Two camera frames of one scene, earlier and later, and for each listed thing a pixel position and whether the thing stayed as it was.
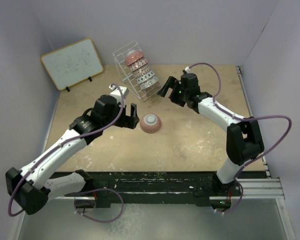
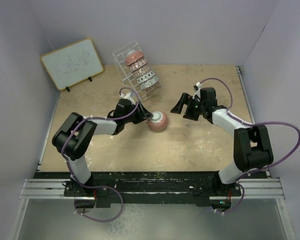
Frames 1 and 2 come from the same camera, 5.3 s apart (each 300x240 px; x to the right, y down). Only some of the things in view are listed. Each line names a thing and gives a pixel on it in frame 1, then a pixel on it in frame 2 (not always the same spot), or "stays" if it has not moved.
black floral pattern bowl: x=148 y=82 stays
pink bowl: x=133 y=56 stays
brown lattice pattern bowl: x=142 y=71 stays
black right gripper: x=174 y=84 → x=184 y=100
